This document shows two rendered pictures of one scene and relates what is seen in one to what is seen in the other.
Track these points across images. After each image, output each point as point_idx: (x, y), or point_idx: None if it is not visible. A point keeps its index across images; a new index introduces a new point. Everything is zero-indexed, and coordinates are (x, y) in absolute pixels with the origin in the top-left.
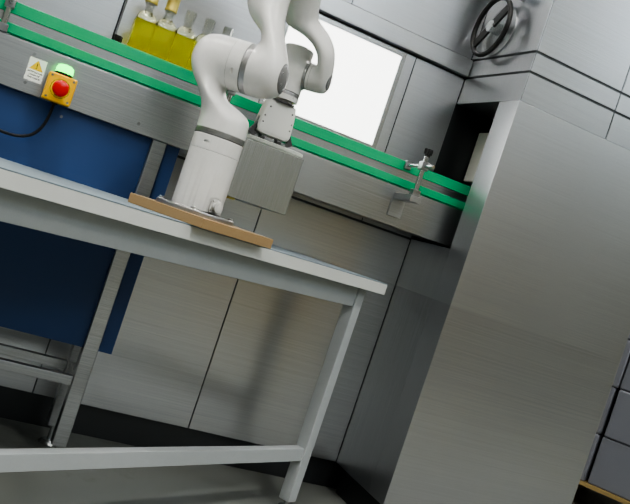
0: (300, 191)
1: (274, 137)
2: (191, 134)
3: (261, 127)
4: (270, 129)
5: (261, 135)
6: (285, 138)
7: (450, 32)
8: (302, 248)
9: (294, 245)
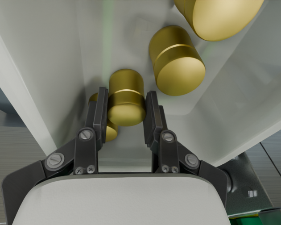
0: None
1: (120, 176)
2: None
3: (209, 199)
4: (163, 210)
5: (178, 165)
6: (49, 195)
7: None
8: (3, 118)
9: (14, 119)
